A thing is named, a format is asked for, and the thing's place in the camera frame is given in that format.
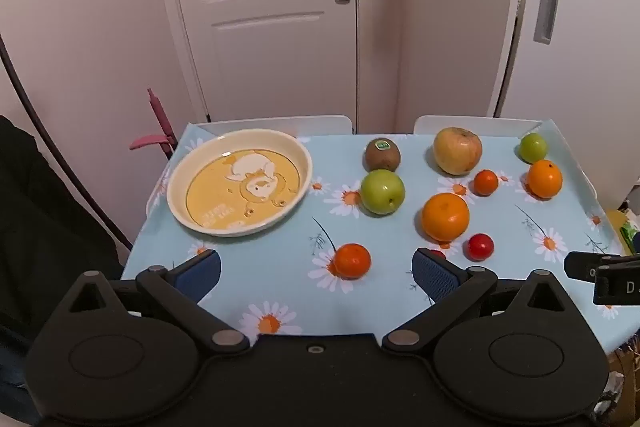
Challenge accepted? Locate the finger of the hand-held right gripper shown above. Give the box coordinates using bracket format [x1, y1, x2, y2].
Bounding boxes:
[564, 251, 640, 281]

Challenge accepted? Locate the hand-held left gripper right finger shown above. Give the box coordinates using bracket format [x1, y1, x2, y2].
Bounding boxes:
[382, 248, 576, 354]

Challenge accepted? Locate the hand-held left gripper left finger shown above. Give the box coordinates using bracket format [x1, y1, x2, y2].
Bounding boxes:
[59, 249, 251, 356]

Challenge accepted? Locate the large orange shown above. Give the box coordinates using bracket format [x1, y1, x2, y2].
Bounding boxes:
[421, 192, 471, 243]

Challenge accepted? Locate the cream bowl with yellow inside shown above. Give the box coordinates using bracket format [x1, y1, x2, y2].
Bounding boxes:
[166, 130, 313, 237]

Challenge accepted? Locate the large green apple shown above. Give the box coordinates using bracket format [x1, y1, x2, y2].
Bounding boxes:
[360, 170, 406, 216]

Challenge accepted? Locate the green packet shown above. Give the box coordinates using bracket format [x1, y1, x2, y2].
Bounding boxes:
[617, 207, 640, 258]

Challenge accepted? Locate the red-orange tangerine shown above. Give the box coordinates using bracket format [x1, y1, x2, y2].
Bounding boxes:
[334, 243, 372, 279]

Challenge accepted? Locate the brown cardboard box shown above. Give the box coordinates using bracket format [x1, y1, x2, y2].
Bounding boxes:
[606, 337, 640, 418]

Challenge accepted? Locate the medium orange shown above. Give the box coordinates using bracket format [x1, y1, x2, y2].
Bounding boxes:
[527, 159, 563, 199]

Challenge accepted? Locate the small tangerine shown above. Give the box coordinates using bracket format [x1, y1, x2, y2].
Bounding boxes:
[472, 169, 500, 196]

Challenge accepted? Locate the yellow red apple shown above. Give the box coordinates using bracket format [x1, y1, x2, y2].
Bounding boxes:
[432, 127, 483, 176]

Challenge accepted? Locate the small green fruit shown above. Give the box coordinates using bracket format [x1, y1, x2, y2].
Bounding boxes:
[517, 132, 548, 164]

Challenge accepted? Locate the brown kiwi with sticker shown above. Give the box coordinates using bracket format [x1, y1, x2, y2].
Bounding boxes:
[364, 137, 402, 172]

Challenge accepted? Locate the white chair back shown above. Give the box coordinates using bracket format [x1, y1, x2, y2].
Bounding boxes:
[192, 114, 353, 138]
[414, 114, 543, 138]

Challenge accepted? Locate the black cloth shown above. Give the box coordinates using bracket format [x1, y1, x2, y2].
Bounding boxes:
[0, 114, 126, 427]

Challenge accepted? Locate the white cabinet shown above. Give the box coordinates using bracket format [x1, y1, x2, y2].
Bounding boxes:
[492, 0, 640, 212]

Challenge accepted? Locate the white panelled door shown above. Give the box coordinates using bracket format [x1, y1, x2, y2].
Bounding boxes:
[148, 0, 361, 128]

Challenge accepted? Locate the black cable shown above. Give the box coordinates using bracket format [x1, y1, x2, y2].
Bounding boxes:
[0, 0, 135, 253]

